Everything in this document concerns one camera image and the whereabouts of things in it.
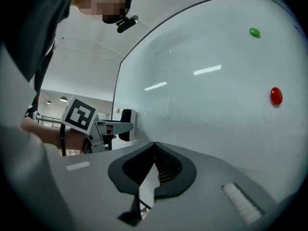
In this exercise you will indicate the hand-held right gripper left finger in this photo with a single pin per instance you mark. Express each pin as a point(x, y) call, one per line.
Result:
point(115, 174)

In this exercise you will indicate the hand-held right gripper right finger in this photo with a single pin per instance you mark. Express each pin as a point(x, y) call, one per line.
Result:
point(190, 174)

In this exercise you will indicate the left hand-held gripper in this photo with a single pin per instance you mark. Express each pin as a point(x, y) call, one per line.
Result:
point(96, 136)

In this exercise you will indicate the black whiteboard eraser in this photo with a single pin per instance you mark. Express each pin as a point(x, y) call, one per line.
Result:
point(125, 115)

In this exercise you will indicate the person's left forearm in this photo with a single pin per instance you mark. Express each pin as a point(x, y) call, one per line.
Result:
point(48, 133)

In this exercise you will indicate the black-framed whiteboard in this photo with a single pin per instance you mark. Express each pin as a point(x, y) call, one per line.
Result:
point(204, 105)

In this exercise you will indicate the person's left hand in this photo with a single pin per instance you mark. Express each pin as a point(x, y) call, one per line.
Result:
point(113, 137)

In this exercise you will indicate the black metal railing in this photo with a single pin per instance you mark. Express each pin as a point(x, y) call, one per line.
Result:
point(50, 120)

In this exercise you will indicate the red round magnet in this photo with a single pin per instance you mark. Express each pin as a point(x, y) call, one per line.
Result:
point(276, 95)

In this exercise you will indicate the person's head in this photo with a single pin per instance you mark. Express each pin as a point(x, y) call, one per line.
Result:
point(103, 1)

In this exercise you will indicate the person's black shirt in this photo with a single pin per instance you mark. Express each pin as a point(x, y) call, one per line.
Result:
point(29, 32)

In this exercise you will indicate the green round magnet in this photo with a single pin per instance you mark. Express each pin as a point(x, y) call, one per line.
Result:
point(254, 32)

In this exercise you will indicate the black head-mounted camera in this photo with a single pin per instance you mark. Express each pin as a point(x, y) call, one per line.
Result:
point(126, 24)

